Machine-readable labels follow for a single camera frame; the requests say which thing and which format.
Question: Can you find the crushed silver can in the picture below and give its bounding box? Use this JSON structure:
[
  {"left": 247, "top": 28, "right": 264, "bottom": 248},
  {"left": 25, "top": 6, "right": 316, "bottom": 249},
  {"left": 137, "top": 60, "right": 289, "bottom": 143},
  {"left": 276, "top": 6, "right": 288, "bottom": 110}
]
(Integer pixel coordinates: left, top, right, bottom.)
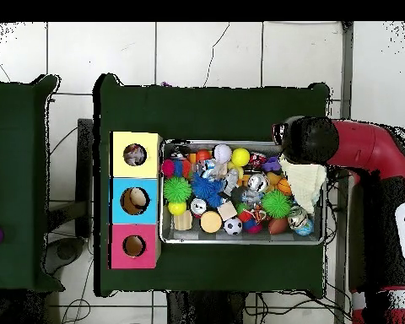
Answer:
[{"left": 248, "top": 172, "right": 270, "bottom": 193}]

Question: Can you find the small pink spiky ball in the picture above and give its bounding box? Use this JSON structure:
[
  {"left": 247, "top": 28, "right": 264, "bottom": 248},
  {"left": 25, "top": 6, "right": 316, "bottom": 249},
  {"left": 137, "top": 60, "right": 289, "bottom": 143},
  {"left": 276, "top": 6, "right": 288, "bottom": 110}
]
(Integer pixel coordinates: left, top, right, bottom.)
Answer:
[{"left": 160, "top": 159, "right": 176, "bottom": 179}]

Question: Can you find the grey rounded floor object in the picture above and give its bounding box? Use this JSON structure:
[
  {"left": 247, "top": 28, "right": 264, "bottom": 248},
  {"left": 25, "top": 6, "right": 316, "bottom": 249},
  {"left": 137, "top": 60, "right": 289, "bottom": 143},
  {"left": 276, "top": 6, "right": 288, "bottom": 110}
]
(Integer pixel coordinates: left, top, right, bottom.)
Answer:
[{"left": 41, "top": 235, "right": 86, "bottom": 276}]

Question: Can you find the grey metal pole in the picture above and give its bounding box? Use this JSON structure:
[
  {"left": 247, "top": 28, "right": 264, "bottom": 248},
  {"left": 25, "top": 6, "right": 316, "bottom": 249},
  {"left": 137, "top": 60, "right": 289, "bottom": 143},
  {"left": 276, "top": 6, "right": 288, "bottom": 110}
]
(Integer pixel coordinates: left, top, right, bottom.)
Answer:
[{"left": 333, "top": 21, "right": 354, "bottom": 324}]

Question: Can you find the cream knitted cloth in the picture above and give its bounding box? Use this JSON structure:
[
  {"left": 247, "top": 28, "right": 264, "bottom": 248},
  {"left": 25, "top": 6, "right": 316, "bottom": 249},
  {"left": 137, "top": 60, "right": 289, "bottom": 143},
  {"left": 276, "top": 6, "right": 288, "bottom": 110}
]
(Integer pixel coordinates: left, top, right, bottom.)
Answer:
[{"left": 278, "top": 156, "right": 327, "bottom": 214}]

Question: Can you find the green puffer ball with eyes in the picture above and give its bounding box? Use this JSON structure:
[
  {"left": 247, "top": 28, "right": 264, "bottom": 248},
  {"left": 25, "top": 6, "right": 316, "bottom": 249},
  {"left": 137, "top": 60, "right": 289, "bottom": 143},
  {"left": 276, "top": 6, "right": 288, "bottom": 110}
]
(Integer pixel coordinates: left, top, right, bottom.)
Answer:
[{"left": 162, "top": 175, "right": 193, "bottom": 204}]

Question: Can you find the wooden box with three holes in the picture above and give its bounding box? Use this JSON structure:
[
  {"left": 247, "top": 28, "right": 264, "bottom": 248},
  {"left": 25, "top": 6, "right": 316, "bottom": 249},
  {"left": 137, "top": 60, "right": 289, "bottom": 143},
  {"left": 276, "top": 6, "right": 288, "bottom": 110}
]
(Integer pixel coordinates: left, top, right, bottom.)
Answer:
[{"left": 108, "top": 130, "right": 163, "bottom": 270}]

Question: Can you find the shallow metal mesh bin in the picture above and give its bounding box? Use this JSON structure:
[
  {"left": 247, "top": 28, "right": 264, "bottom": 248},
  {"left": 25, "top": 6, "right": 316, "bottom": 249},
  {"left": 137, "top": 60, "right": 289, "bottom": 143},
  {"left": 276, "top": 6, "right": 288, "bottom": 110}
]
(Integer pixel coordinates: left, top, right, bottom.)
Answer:
[{"left": 159, "top": 138, "right": 327, "bottom": 246}]

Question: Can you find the white baseball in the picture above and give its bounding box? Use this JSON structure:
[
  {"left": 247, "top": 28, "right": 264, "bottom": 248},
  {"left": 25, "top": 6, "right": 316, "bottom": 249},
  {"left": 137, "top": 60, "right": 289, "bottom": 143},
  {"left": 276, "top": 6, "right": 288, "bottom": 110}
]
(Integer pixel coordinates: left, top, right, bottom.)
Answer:
[{"left": 212, "top": 143, "right": 233, "bottom": 165}]

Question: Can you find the yellow smiley ball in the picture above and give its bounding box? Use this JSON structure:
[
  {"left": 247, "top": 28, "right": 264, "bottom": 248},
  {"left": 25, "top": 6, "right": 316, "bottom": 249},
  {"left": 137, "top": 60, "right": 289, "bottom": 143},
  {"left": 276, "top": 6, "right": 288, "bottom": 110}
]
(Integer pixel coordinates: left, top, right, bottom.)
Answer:
[{"left": 230, "top": 147, "right": 251, "bottom": 167}]

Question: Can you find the blue puffer ball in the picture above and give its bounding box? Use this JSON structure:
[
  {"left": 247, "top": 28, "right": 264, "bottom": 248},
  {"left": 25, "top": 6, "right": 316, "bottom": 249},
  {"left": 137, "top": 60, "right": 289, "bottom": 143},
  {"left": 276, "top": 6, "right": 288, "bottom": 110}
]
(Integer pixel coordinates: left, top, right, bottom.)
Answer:
[{"left": 190, "top": 172, "right": 225, "bottom": 208}]

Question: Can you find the colourful patterned cloth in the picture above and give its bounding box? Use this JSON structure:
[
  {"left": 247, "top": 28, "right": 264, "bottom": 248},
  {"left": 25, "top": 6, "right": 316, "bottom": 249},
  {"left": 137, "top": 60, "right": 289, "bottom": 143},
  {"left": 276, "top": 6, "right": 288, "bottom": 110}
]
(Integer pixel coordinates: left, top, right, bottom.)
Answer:
[{"left": 123, "top": 143, "right": 148, "bottom": 166}]

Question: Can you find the small soccer ball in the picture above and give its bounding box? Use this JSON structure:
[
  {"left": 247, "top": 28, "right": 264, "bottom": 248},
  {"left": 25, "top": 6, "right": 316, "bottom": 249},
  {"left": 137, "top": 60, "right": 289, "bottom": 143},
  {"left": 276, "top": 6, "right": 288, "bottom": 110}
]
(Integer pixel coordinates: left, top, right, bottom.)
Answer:
[{"left": 223, "top": 216, "right": 243, "bottom": 236}]

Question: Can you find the orange round sponge disc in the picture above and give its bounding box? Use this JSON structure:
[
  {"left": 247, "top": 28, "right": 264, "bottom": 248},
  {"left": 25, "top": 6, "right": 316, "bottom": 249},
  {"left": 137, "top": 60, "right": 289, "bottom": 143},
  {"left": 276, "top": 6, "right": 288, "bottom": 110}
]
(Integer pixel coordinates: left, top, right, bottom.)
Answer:
[{"left": 199, "top": 210, "right": 224, "bottom": 235}]

